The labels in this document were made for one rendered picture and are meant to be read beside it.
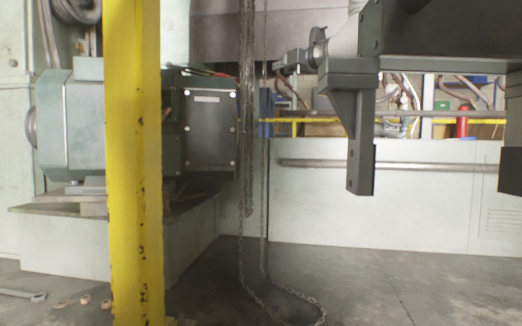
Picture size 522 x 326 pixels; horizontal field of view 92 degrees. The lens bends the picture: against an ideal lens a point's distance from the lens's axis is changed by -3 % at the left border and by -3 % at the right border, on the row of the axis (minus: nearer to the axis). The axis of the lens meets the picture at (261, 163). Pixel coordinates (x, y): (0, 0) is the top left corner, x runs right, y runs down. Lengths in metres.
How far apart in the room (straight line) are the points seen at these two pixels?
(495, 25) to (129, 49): 0.64
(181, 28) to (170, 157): 1.03
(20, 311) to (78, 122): 0.67
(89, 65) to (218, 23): 0.82
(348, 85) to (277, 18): 1.47
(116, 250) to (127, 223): 0.08
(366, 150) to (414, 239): 1.45
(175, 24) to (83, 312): 1.55
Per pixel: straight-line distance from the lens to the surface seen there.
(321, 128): 4.21
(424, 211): 1.62
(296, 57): 0.88
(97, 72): 1.17
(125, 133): 0.68
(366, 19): 0.24
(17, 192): 1.63
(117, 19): 0.75
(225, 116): 1.06
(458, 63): 0.25
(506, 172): 0.29
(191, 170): 1.06
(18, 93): 1.58
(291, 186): 1.47
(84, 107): 1.17
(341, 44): 0.80
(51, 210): 1.30
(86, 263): 1.32
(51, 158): 1.21
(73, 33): 1.85
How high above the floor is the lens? 0.57
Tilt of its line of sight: 5 degrees down
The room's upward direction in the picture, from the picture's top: 1 degrees clockwise
